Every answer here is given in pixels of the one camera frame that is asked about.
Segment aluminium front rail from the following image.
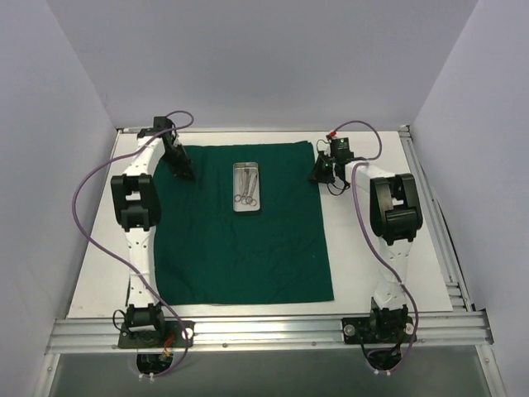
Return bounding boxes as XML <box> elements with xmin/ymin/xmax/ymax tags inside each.
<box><xmin>45</xmin><ymin>311</ymin><xmax>493</xmax><ymax>354</ymax></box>

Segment dark green surgical cloth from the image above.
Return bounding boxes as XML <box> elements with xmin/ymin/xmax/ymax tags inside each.
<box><xmin>154</xmin><ymin>141</ymin><xmax>334</xmax><ymax>305</ymax></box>

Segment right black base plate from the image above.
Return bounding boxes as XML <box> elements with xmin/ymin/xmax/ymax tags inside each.
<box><xmin>341</xmin><ymin>317</ymin><xmax>417</xmax><ymax>345</ymax></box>

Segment steel surgical forceps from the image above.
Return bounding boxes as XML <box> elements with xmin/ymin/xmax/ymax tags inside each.
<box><xmin>241</xmin><ymin>169</ymin><xmax>259</xmax><ymax>206</ymax></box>

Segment aluminium right side rail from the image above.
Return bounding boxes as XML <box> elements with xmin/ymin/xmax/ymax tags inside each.
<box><xmin>398</xmin><ymin>125</ymin><xmax>475</xmax><ymax>312</ymax></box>

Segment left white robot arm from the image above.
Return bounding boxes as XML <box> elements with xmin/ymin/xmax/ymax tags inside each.
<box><xmin>111</xmin><ymin>115</ymin><xmax>195</xmax><ymax>347</ymax></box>

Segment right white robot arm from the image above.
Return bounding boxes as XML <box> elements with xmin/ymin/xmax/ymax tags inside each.
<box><xmin>308</xmin><ymin>132</ymin><xmax>423</xmax><ymax>342</ymax></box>

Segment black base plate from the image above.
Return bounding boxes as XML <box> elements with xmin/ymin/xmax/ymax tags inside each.
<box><xmin>117</xmin><ymin>320</ymin><xmax>195</xmax><ymax>349</ymax></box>
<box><xmin>341</xmin><ymin>317</ymin><xmax>417</xmax><ymax>345</ymax></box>

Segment metal instrument tray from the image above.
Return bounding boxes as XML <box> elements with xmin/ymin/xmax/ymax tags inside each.
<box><xmin>232</xmin><ymin>162</ymin><xmax>261</xmax><ymax>213</ymax></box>

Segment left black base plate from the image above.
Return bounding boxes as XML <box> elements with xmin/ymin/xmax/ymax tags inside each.
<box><xmin>117</xmin><ymin>320</ymin><xmax>195</xmax><ymax>349</ymax></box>

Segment aluminium rail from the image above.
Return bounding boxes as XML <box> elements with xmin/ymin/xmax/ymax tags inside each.
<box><xmin>398</xmin><ymin>125</ymin><xmax>475</xmax><ymax>312</ymax></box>
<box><xmin>45</xmin><ymin>311</ymin><xmax>493</xmax><ymax>354</ymax></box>

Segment steel surgical scissors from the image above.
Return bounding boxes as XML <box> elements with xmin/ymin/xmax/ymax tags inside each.
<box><xmin>234</xmin><ymin>167</ymin><xmax>251</xmax><ymax>203</ymax></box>

